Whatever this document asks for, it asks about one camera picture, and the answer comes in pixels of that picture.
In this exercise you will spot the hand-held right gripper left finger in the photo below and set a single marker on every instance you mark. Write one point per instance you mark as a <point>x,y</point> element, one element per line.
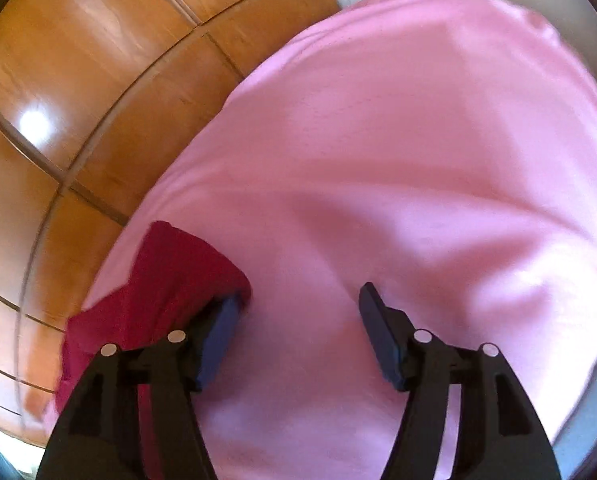
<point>217,340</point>

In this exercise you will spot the pink bed sheet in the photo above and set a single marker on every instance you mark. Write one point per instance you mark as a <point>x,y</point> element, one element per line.
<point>378,160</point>

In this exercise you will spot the wooden wardrobe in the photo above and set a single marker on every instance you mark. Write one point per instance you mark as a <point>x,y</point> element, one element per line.
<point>103,85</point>

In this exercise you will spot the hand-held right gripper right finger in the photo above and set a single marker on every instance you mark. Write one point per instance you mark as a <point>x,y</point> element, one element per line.
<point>378,332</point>

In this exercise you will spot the dark red garment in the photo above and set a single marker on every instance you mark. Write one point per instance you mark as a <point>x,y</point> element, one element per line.
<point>143,290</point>

